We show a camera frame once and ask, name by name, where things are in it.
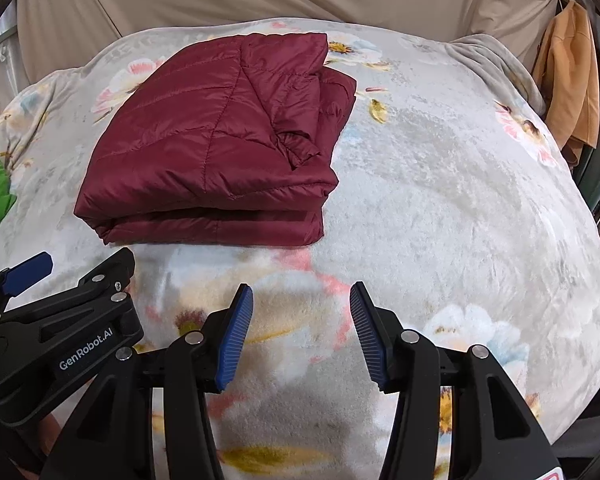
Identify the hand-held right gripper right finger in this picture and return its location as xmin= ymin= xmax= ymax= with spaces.
xmin=349 ymin=281 xmax=561 ymax=480

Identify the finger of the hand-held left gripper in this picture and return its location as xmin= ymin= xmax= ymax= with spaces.
xmin=0 ymin=252 xmax=54 ymax=318
xmin=0 ymin=247 xmax=137 ymax=328

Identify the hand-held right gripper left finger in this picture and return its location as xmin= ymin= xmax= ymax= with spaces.
xmin=40 ymin=282 xmax=255 ymax=480

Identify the maroon puffer jacket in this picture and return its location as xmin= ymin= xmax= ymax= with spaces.
xmin=73 ymin=31 xmax=358 ymax=247

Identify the grey floral blanket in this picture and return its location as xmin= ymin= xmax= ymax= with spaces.
xmin=0 ymin=17 xmax=600 ymax=480

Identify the tan hanging garment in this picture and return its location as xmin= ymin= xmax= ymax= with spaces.
xmin=530 ymin=0 xmax=600 ymax=168

